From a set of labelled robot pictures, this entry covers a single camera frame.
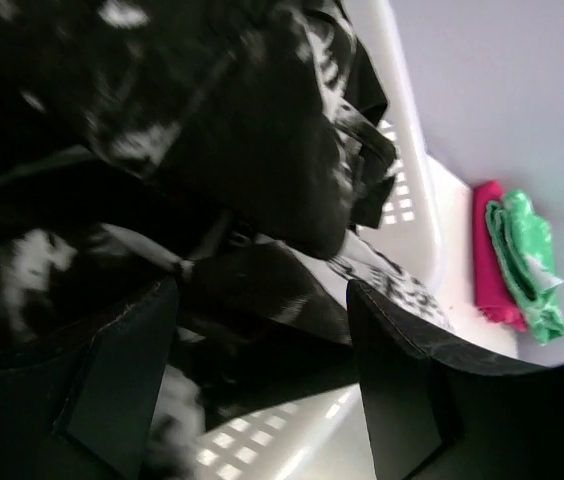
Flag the pink folded trousers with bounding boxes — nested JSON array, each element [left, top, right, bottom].
[[472, 181, 527, 332]]

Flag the green white folded trousers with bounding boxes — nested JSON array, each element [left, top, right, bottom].
[[485, 190, 564, 345]]

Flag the white plastic basket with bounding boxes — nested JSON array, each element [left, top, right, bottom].
[[198, 1, 443, 479]]

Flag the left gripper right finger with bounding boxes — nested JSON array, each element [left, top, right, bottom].
[[347, 281, 564, 479]]

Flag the newspaper print trousers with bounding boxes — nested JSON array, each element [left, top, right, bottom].
[[144, 234, 448, 479]]

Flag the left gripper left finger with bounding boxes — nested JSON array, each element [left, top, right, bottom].
[[0, 278, 179, 479]]

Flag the black white patterned garment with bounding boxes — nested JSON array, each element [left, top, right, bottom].
[[0, 1, 395, 438]]

